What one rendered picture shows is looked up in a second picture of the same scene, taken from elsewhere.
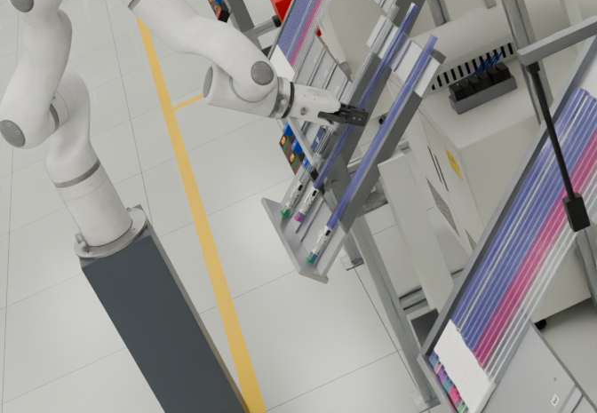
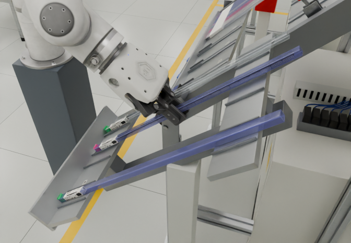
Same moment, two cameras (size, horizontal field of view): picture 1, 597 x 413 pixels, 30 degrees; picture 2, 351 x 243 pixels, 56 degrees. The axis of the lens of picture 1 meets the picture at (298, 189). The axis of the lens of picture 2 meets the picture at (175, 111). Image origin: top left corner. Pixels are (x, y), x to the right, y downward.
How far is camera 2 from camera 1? 172 cm
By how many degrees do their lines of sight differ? 20
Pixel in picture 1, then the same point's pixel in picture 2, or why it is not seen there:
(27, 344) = not seen: hidden behind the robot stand
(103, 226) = (34, 49)
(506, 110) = (330, 155)
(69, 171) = (18, 2)
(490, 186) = (278, 193)
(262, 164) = not seen: hidden behind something
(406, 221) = (172, 209)
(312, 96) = (131, 73)
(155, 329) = (48, 119)
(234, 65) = not seen: outside the picture
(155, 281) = (54, 97)
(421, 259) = (173, 233)
